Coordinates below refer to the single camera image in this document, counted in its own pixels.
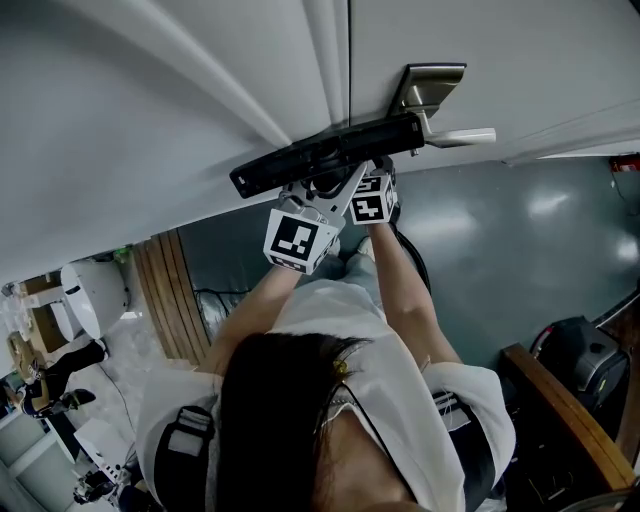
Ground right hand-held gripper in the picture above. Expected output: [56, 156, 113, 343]
[349, 172, 399, 226]

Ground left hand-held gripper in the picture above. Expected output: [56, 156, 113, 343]
[263, 162, 372, 276]

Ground person's right forearm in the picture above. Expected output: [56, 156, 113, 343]
[367, 222, 461, 369]

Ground person's left forearm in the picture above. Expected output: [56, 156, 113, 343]
[204, 267, 301, 374]

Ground black plastic device housing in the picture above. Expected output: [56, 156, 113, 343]
[530, 315, 630, 396]

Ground grey trousers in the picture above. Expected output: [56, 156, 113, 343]
[312, 244, 384, 301]

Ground wooden slatted panel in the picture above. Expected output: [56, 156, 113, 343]
[132, 228, 214, 364]

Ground white shirt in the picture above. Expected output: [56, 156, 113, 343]
[135, 277, 516, 512]

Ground white door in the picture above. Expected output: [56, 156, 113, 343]
[347, 0, 640, 174]

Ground white domed device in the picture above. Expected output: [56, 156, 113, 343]
[59, 259, 131, 339]

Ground brown wooden furniture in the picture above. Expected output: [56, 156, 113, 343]
[502, 299, 640, 501]

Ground cardboard box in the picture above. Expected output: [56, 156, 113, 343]
[22, 273, 69, 351]

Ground white shelf unit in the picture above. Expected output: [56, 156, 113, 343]
[0, 414, 76, 512]

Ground silver door handle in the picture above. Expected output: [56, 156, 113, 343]
[399, 62, 497, 149]

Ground black floor cable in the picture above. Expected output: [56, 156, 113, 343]
[192, 287, 249, 321]

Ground black neck cord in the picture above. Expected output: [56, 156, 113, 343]
[319, 384, 401, 456]

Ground black harness strap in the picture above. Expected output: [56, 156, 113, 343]
[432, 392, 496, 501]
[153, 404, 217, 512]

